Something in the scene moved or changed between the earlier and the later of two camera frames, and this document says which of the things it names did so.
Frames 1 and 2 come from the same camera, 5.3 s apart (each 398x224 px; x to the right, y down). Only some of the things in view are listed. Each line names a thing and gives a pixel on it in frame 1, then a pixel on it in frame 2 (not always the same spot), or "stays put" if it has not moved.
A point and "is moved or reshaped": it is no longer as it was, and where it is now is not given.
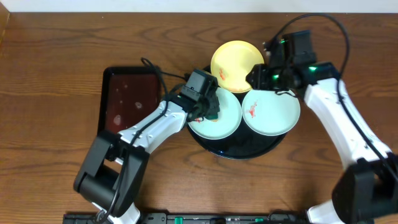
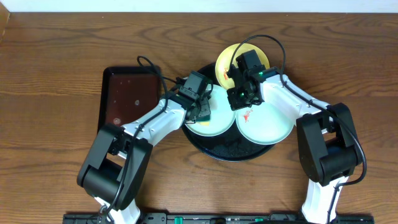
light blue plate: [268, 113] is moved or reshaped
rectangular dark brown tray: [127, 94] stays put
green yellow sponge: [212, 117] -> [203, 123]
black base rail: [194, 218] stays put
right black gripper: [259, 72] -> [235, 103]
